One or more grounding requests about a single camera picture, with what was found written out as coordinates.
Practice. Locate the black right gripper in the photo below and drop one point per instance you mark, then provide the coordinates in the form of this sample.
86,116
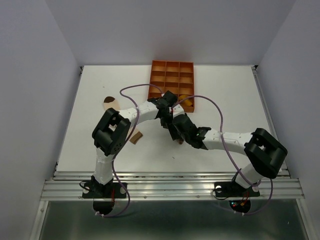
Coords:
171,129

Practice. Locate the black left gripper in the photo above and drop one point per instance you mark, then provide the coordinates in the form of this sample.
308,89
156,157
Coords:
163,124

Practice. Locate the mustard yellow striped sock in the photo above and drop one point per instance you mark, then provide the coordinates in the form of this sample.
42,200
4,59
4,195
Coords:
185,100

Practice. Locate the orange compartment tray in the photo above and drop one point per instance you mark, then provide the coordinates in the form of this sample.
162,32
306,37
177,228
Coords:
174,76

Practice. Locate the cream and brown sock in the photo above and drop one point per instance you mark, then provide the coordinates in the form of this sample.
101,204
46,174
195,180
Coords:
111,102

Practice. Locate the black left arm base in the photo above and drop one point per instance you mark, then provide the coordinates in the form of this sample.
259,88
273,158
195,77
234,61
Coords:
104,197

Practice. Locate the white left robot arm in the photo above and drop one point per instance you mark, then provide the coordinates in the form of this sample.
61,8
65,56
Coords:
112,130

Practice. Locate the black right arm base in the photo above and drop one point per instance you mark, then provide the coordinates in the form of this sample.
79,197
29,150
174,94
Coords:
237,196

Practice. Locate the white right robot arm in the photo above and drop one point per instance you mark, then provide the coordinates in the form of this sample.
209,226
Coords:
265,153

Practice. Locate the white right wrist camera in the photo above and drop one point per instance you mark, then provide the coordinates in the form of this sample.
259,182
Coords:
177,110

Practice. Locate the aluminium front rail frame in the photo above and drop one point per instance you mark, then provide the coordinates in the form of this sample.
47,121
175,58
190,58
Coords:
168,186

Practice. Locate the aluminium right side rail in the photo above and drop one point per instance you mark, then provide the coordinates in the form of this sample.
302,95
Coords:
284,168

